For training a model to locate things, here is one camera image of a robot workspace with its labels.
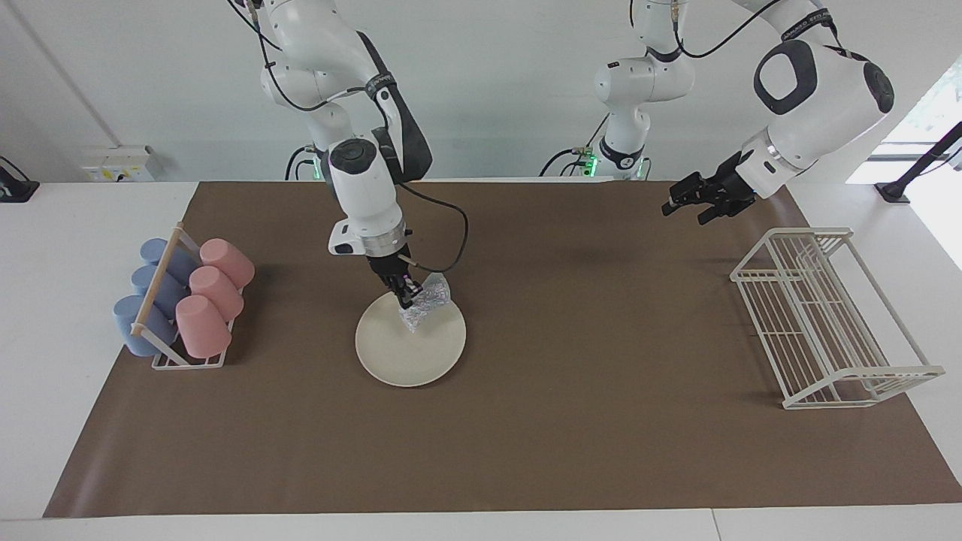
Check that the black table clamp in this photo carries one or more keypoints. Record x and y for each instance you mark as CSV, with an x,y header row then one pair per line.
x,y
15,191

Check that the cream round plate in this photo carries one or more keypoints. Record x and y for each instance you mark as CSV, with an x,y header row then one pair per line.
x,y
406,361

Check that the blue plastic cup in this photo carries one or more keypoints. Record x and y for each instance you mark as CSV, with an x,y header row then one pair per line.
x,y
154,249
126,321
144,279

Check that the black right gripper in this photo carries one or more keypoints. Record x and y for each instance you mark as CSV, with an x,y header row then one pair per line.
x,y
391,269

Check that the white wall socket box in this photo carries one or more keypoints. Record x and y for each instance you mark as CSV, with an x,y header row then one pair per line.
x,y
113,169

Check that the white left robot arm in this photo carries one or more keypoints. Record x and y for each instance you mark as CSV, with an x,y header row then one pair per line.
x,y
819,90

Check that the pink plastic cup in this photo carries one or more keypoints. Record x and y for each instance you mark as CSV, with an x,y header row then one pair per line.
x,y
216,291
229,261
201,327

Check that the silver glitter sponge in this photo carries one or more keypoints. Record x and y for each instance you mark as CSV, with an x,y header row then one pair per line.
x,y
428,304

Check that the brown paper table mat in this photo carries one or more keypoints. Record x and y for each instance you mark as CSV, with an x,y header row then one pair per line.
x,y
564,436

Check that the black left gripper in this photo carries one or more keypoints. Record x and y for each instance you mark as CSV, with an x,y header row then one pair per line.
x,y
733,184

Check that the white cup rack wooden rod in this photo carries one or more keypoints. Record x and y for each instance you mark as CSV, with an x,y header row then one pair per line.
x,y
158,278

